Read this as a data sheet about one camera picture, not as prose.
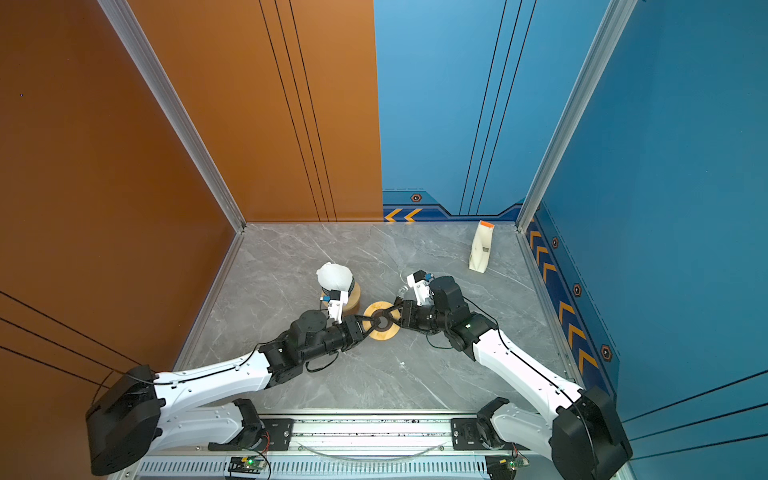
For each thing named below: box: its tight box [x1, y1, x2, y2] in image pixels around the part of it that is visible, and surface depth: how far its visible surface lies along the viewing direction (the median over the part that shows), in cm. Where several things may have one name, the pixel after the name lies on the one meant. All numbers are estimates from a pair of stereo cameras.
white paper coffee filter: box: [316, 262, 353, 293], surface depth 87 cm
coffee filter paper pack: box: [468, 220, 495, 274], surface depth 107 cm
